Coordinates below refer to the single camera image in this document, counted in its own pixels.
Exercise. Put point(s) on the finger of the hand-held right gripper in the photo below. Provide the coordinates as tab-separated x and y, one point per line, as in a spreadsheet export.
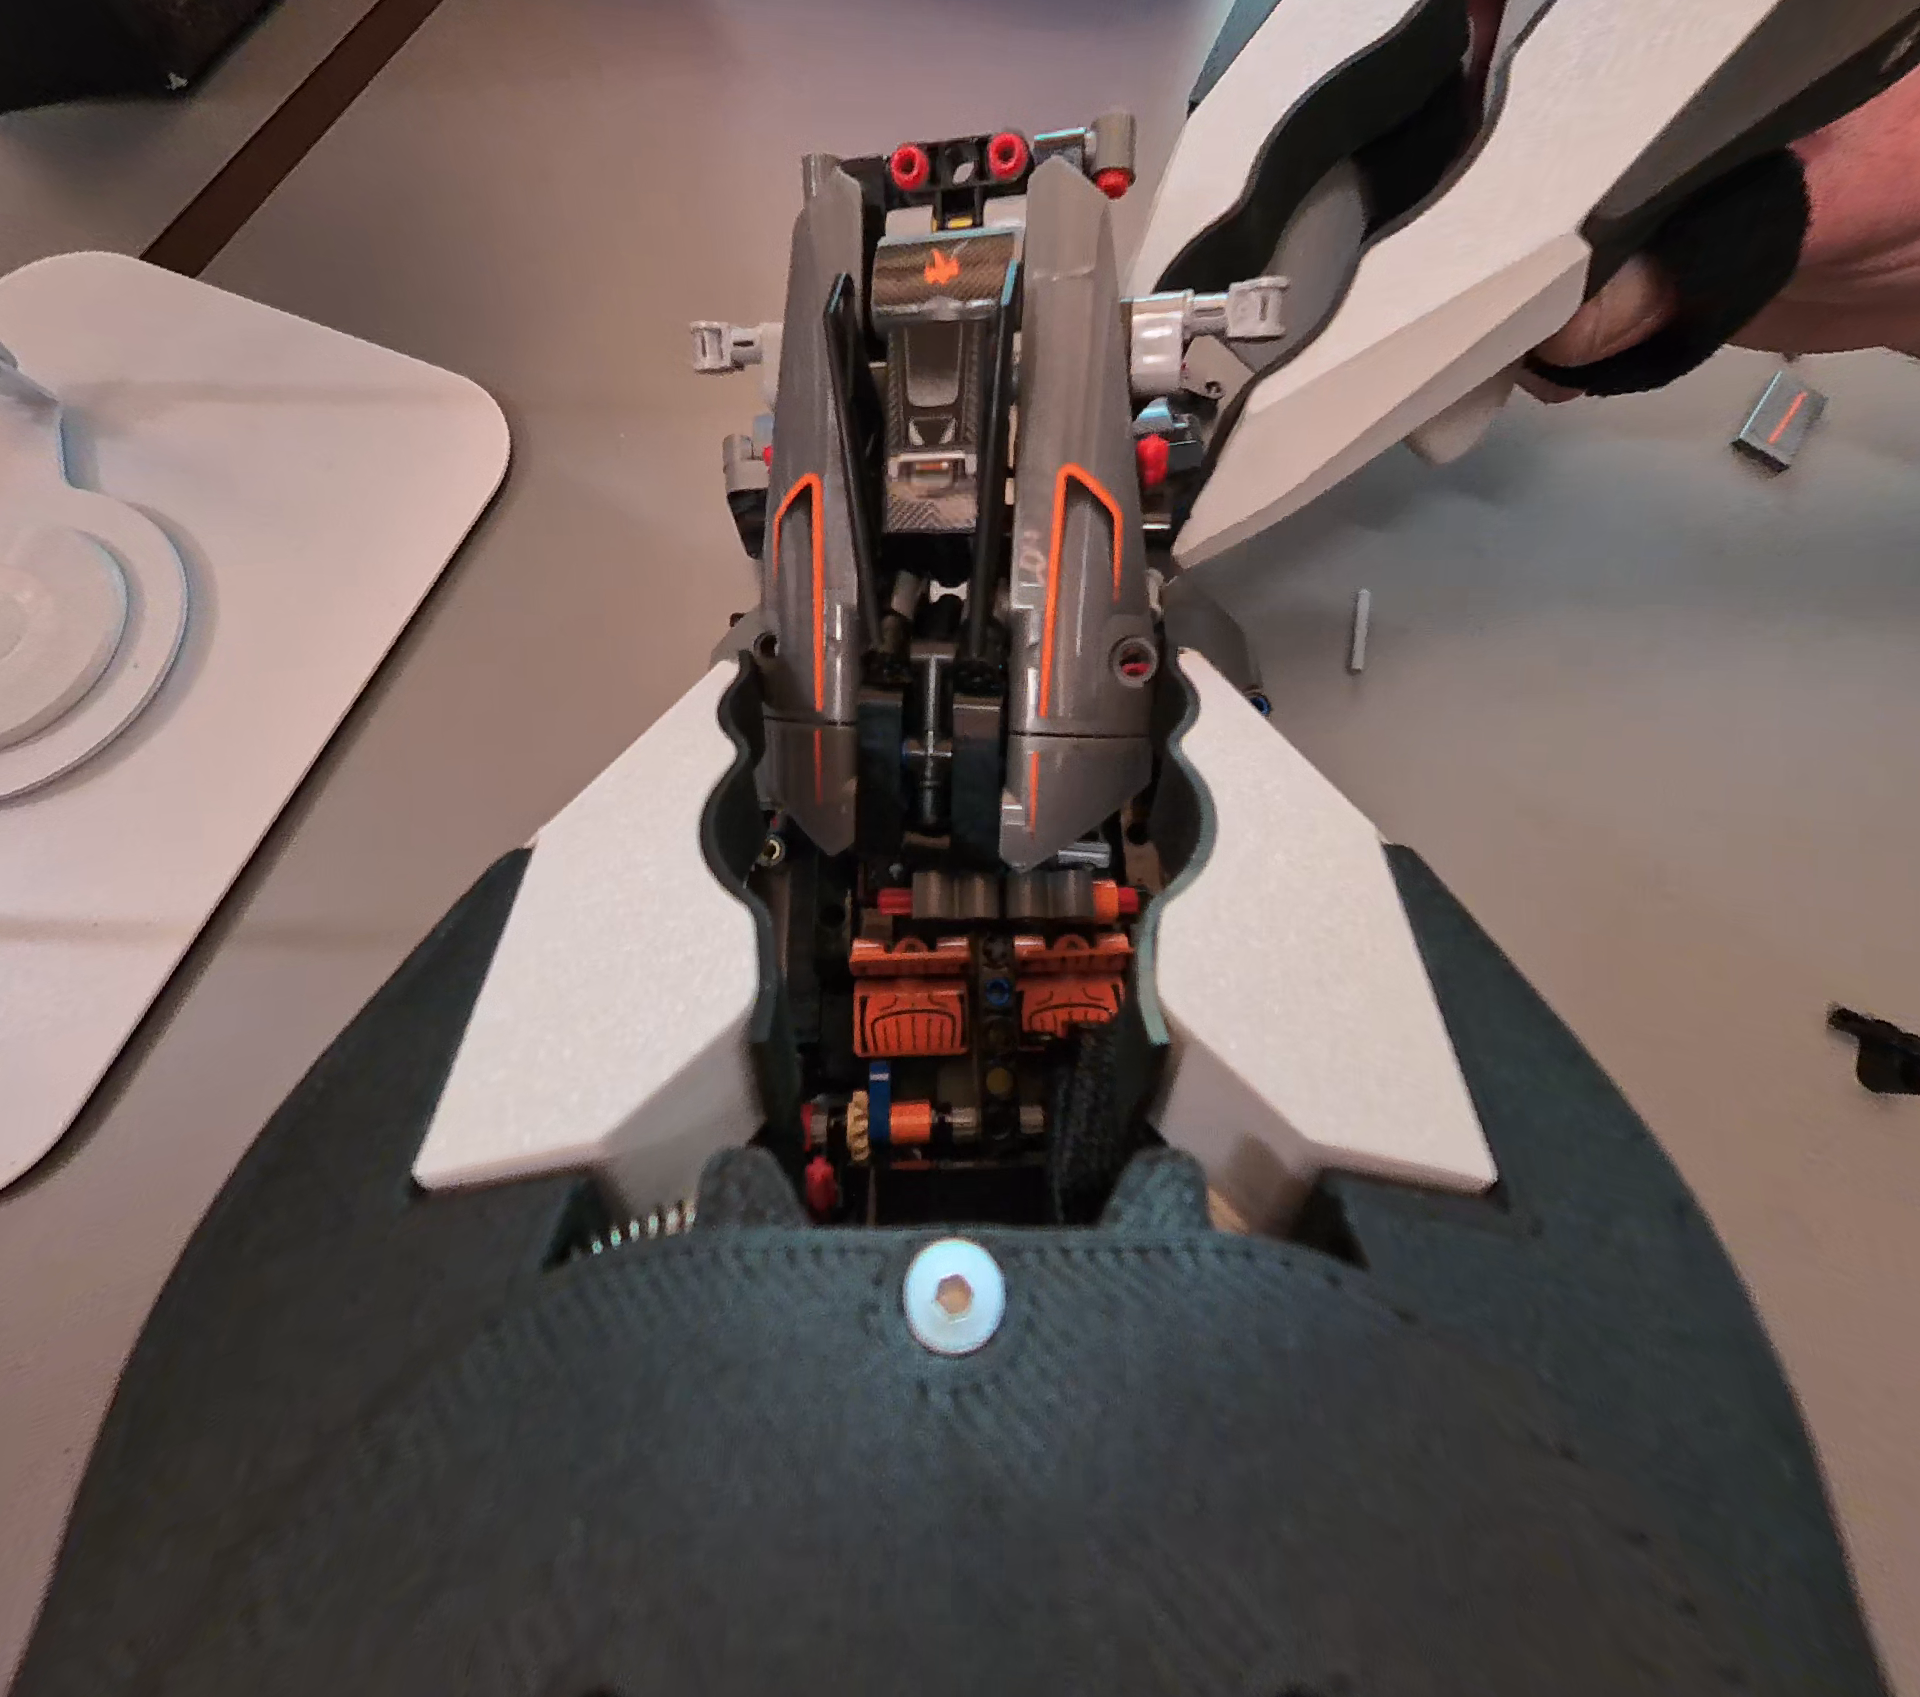
1304	33
1575	124

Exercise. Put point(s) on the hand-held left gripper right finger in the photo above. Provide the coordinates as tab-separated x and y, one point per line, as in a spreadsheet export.
1304	994

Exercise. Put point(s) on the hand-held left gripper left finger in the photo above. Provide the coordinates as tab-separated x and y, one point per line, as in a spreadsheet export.
601	994

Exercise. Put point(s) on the grey orange lego car model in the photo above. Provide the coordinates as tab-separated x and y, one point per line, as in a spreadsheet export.
1080	453

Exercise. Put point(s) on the light grey lego axle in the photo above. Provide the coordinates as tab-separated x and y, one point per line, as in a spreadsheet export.
1358	633

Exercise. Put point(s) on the silver lego panel piece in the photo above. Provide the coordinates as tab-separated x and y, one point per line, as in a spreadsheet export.
1783	423

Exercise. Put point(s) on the dark grey curved lego piece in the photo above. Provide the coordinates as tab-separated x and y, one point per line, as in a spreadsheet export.
1874	1045

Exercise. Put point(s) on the person's right hand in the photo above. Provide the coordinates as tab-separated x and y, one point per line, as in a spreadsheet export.
1874	243

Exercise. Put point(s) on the white book stand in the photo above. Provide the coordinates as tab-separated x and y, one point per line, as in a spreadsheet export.
301	604

